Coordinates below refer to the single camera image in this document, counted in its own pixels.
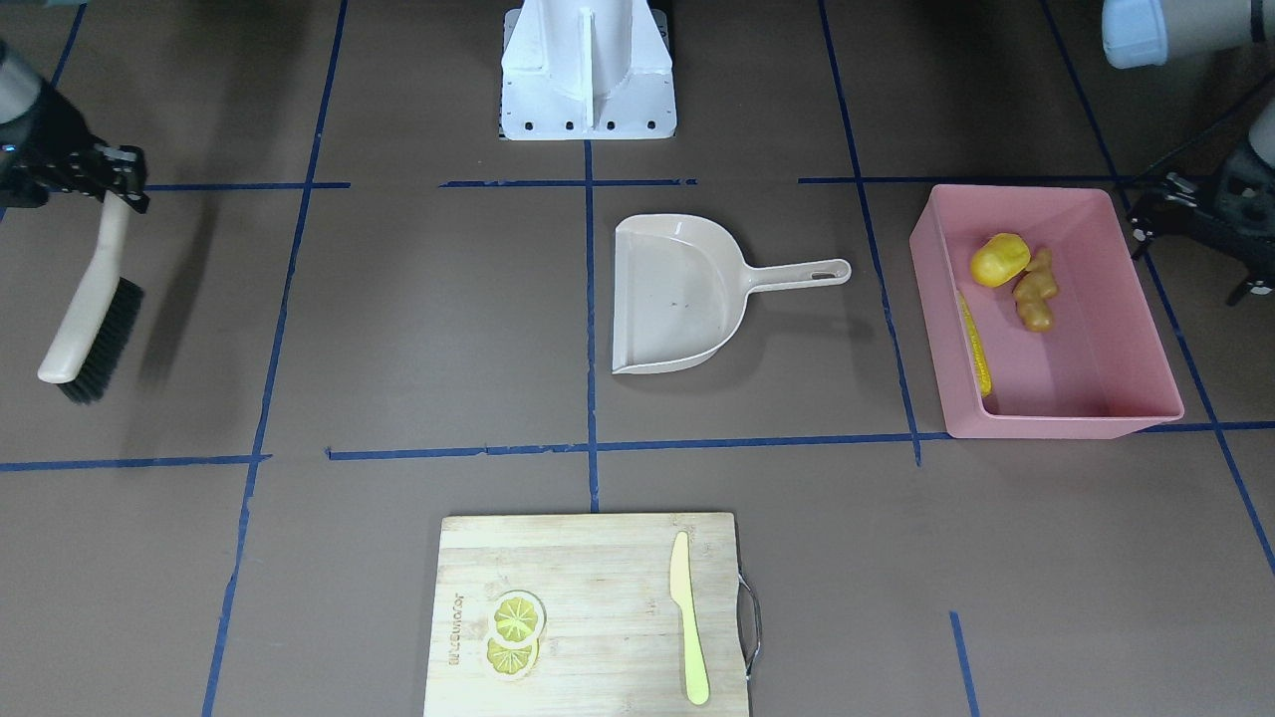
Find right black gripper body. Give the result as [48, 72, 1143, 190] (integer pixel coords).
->
[1, 85, 149, 214]

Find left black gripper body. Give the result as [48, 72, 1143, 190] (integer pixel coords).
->
[1128, 139, 1274, 306]

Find beige brush black bristles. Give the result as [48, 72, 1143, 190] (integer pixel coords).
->
[38, 194, 144, 404]

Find tan toy ginger root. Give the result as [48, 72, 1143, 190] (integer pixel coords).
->
[1014, 248, 1058, 333]

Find yellow toy potato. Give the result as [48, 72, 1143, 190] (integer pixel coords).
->
[969, 232, 1031, 290]

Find yellow toy corn cob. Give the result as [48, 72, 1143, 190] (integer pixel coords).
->
[958, 292, 995, 398]

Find beige plastic dustpan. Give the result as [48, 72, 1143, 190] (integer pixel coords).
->
[612, 213, 852, 375]

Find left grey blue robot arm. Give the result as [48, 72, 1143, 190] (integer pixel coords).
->
[1102, 1, 1274, 306]

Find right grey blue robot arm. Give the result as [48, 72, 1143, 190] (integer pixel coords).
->
[1, 43, 149, 214]

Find pink plastic bin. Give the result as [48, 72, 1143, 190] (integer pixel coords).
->
[909, 182, 1184, 439]

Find upper lemon slice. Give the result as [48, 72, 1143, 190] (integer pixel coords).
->
[490, 591, 546, 647]

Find wooden cutting board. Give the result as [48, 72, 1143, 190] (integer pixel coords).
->
[422, 512, 756, 716]

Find yellow plastic knife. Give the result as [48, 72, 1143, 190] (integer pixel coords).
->
[668, 531, 711, 707]

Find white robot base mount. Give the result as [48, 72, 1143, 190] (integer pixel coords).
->
[499, 1, 678, 142]

